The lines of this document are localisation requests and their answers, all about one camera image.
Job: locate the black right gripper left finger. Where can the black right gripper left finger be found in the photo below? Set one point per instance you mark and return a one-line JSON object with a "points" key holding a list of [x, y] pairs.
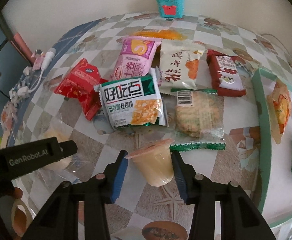
{"points": [[58, 218]]}

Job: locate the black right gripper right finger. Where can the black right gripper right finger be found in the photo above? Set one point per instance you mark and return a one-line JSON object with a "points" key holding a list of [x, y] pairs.
{"points": [[240, 218]]}

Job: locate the clear yellow cake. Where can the clear yellow cake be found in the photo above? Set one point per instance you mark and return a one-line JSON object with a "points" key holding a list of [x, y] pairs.
{"points": [[58, 149]]}

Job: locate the yellow pudding cup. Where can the yellow pudding cup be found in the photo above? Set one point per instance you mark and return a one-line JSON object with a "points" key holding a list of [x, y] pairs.
{"points": [[154, 162]]}

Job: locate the clear green-edged biscuit packet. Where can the clear green-edged biscuit packet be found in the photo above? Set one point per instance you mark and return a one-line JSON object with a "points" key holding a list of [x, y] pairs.
{"points": [[198, 120]]}

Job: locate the red Rose Kiss snack bag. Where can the red Rose Kiss snack bag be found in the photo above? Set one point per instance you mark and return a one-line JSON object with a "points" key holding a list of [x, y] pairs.
{"points": [[79, 84]]}

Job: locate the beige Swiss roll snack packet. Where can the beige Swiss roll snack packet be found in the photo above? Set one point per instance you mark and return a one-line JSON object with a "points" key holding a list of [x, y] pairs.
{"points": [[279, 107]]}

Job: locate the green white cracker packet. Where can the green white cracker packet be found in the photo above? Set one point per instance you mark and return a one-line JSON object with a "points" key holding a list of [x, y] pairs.
{"points": [[132, 102]]}

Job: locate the white cream snack packet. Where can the white cream snack packet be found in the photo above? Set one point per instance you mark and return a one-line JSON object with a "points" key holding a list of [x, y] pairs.
{"points": [[179, 65]]}

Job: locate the left hand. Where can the left hand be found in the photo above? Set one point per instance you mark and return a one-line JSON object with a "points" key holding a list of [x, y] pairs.
{"points": [[17, 193]]}

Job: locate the tape roll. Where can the tape roll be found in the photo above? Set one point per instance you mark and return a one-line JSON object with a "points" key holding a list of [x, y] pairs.
{"points": [[15, 215]]}

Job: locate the checkered tablecloth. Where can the checkered tablecloth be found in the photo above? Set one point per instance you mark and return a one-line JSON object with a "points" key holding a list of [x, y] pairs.
{"points": [[53, 114]]}

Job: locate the pink small gadget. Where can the pink small gadget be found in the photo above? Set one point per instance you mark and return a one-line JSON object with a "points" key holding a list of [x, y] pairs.
{"points": [[38, 57]]}

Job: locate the teal rimmed white tray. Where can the teal rimmed white tray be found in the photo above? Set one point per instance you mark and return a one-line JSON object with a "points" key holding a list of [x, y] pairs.
{"points": [[275, 198]]}

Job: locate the pink snack packet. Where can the pink snack packet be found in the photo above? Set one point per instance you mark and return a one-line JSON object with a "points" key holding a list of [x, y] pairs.
{"points": [[136, 57]]}

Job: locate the orange jelly snack packet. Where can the orange jelly snack packet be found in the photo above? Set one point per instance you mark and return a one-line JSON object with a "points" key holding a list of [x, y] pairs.
{"points": [[163, 34]]}

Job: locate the teal monster toy box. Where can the teal monster toy box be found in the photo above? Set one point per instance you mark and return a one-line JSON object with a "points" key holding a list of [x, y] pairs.
{"points": [[171, 8]]}

